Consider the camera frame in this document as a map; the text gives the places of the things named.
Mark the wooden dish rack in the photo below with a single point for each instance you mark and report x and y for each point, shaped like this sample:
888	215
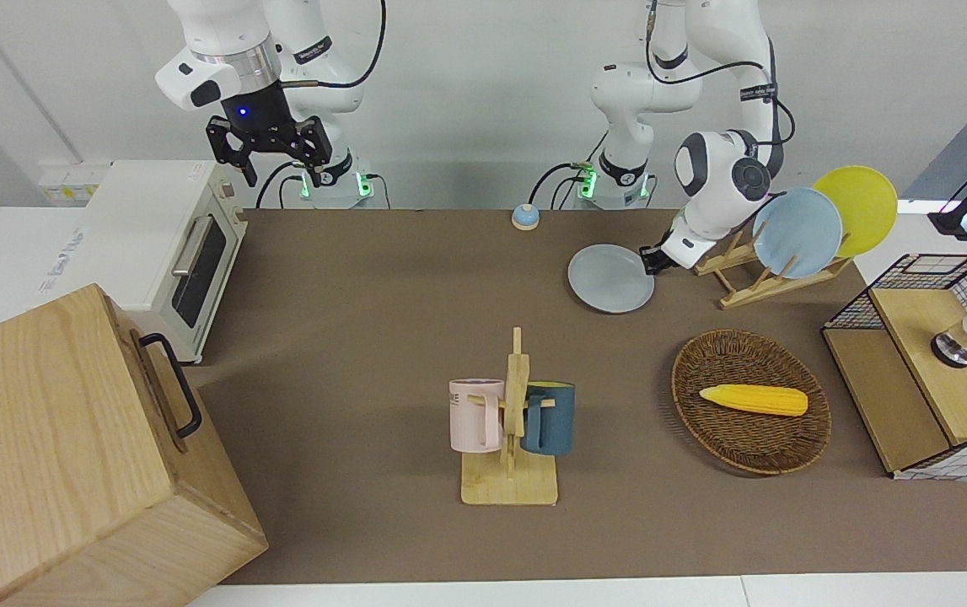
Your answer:
753	291

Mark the gray round plate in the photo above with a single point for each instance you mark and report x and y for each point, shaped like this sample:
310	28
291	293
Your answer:
611	278

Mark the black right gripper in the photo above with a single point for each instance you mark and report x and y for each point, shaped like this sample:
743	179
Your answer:
260	114

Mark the brown table mat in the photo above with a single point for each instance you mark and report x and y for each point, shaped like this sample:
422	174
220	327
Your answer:
365	379

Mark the large wooden box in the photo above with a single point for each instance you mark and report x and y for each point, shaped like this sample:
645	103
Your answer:
53	455

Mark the blue bell on wooden base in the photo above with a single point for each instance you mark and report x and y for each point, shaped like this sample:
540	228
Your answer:
525	217

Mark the grid-patterned box with wooden shelf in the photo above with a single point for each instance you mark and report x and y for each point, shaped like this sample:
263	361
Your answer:
913	396

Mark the yellow plate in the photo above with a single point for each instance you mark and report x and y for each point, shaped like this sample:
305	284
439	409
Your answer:
867	202

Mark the brown wicker basket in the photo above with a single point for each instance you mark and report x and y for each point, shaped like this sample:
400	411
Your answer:
744	438

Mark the white power strip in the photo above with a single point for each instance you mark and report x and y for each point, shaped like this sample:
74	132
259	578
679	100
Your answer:
70	185

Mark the wooden mug tree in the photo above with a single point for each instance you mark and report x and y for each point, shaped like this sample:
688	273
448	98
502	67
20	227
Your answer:
510	485

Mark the pink mug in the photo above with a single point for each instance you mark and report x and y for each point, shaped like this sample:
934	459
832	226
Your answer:
470	417

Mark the yellow corn cob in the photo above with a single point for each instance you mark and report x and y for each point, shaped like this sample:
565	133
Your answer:
753	400

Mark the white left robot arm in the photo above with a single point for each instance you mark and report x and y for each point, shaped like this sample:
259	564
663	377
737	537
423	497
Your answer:
643	93

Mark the white toaster oven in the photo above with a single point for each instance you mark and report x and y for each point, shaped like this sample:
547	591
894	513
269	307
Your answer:
137	236

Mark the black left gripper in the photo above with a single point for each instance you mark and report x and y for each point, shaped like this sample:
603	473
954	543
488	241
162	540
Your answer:
670	255

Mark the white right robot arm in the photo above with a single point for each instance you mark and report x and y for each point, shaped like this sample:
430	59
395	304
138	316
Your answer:
222	25

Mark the light blue plate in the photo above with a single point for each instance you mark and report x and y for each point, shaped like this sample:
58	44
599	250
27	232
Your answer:
799	232

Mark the teal mug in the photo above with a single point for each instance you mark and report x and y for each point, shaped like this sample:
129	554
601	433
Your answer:
555	421

